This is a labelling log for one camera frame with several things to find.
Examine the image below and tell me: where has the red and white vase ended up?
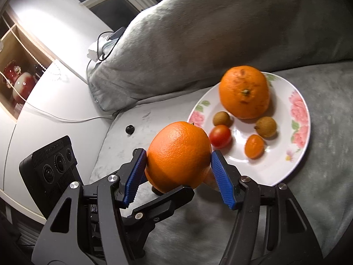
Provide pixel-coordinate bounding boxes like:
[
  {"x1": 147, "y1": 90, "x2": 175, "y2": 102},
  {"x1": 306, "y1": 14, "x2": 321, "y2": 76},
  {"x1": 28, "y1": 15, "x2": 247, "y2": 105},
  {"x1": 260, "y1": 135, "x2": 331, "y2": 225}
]
[{"x1": 3, "y1": 60, "x2": 38, "y2": 104}]

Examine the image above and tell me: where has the flat grey blanket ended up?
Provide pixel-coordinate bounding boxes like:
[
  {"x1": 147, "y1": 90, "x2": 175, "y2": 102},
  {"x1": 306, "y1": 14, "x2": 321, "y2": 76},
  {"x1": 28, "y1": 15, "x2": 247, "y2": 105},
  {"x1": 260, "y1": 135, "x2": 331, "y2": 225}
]
[{"x1": 88, "y1": 61, "x2": 353, "y2": 265}]

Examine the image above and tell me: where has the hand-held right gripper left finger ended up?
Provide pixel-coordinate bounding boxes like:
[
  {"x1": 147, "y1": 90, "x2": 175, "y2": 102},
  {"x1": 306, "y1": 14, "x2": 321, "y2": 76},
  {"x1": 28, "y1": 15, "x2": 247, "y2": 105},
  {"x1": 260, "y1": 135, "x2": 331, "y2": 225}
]
[{"x1": 31, "y1": 148, "x2": 148, "y2": 265}]

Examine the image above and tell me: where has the brown longan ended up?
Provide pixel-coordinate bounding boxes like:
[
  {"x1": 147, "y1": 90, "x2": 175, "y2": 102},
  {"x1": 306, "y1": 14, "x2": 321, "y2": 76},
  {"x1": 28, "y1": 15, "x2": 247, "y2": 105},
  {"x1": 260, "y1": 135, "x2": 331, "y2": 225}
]
[
  {"x1": 255, "y1": 116, "x2": 277, "y2": 138},
  {"x1": 213, "y1": 111, "x2": 233, "y2": 127}
]

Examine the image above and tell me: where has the bumpy orange with stem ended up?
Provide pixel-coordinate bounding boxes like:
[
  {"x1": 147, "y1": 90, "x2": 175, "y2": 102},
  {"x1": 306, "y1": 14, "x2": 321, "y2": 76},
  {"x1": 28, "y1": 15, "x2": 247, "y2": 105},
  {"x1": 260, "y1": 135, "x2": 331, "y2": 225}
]
[{"x1": 219, "y1": 66, "x2": 270, "y2": 119}]

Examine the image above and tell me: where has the small orange kumquat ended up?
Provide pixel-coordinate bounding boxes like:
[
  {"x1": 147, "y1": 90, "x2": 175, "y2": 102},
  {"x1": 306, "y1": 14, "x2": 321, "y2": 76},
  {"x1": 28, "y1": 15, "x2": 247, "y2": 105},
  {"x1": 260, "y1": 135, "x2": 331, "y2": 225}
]
[{"x1": 245, "y1": 134, "x2": 266, "y2": 159}]

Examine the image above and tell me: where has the large smooth orange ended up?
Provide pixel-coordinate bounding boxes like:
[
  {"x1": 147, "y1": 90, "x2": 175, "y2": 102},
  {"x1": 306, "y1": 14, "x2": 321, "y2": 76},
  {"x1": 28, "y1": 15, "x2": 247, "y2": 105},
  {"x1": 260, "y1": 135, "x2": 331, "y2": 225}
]
[{"x1": 145, "y1": 121, "x2": 213, "y2": 194}]

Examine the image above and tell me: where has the thin white cable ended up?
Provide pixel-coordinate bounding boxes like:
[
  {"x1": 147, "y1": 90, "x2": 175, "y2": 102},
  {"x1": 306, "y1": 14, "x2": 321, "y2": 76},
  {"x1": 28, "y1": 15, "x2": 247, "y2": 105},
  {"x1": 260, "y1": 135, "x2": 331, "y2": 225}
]
[{"x1": 0, "y1": 70, "x2": 118, "y2": 123}]

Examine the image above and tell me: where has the white floral plate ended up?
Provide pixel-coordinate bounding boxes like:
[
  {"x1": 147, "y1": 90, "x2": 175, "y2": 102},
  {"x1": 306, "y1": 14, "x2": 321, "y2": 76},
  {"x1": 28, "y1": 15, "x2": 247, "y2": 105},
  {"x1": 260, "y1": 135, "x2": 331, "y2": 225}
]
[{"x1": 188, "y1": 72, "x2": 312, "y2": 187}]

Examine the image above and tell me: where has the white bead cord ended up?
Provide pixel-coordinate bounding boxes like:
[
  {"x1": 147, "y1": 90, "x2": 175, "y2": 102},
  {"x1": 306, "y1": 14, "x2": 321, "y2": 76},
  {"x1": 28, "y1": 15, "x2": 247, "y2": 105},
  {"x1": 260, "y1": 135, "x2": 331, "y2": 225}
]
[{"x1": 0, "y1": 14, "x2": 68, "y2": 82}]

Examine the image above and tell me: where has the rolled grey blanket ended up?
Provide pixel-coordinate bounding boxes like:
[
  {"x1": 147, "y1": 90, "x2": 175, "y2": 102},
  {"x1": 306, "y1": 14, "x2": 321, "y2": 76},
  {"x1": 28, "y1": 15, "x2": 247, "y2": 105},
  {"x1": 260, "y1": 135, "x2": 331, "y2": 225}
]
[{"x1": 88, "y1": 0, "x2": 353, "y2": 112}]

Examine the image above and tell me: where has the white cabinet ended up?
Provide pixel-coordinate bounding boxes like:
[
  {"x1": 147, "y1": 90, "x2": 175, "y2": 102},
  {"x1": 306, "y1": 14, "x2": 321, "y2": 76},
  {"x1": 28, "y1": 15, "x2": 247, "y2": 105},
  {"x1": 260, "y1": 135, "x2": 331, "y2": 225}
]
[{"x1": 0, "y1": 0, "x2": 126, "y2": 224}]

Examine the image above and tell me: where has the black cable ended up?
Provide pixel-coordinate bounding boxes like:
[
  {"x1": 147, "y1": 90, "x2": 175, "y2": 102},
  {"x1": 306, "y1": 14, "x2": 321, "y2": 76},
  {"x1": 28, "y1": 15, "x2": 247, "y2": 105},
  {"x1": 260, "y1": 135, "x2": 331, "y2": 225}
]
[{"x1": 86, "y1": 28, "x2": 127, "y2": 89}]

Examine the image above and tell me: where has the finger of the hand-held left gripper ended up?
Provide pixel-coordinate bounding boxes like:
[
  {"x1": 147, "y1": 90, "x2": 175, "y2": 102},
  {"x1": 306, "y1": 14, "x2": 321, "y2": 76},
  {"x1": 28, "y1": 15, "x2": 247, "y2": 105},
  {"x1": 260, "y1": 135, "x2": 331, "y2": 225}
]
[{"x1": 121, "y1": 185, "x2": 195, "y2": 258}]

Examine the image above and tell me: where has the red cherry tomato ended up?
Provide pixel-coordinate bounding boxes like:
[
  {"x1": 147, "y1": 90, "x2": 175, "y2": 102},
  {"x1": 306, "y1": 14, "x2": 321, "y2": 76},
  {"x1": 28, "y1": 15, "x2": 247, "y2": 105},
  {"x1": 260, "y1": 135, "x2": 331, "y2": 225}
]
[{"x1": 209, "y1": 125, "x2": 232, "y2": 149}]

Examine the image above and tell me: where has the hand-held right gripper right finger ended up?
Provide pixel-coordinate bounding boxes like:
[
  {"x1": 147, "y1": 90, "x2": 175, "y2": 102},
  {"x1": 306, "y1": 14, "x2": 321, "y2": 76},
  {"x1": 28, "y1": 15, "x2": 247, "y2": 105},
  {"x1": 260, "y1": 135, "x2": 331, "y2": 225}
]
[{"x1": 211, "y1": 150, "x2": 323, "y2": 265}]

